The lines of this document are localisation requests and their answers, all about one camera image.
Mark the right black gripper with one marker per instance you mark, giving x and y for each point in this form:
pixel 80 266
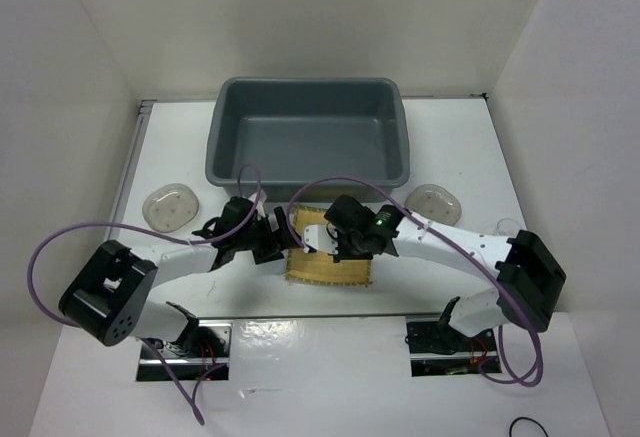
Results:
pixel 343 255

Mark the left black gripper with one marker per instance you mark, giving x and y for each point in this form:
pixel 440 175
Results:
pixel 275 241

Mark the yellow woven bamboo mat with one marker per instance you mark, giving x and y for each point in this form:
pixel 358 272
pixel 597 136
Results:
pixel 318 268

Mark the clear glass plate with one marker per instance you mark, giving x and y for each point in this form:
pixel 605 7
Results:
pixel 170 208
pixel 434 203

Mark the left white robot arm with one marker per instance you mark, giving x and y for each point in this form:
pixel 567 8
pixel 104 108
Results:
pixel 109 298

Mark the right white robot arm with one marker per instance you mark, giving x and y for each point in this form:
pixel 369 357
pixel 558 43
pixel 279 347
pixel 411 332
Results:
pixel 525 278

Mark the grey plastic bin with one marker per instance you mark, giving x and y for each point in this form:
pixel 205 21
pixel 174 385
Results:
pixel 288 132

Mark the far clear glass cup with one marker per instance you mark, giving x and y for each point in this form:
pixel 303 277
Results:
pixel 507 227

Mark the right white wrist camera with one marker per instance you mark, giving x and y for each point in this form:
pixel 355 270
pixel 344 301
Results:
pixel 320 238

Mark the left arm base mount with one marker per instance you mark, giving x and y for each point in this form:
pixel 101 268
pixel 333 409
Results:
pixel 208 358

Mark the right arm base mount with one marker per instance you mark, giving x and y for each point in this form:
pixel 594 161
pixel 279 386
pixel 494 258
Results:
pixel 436 350

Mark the aluminium table rail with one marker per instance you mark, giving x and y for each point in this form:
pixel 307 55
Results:
pixel 122 195

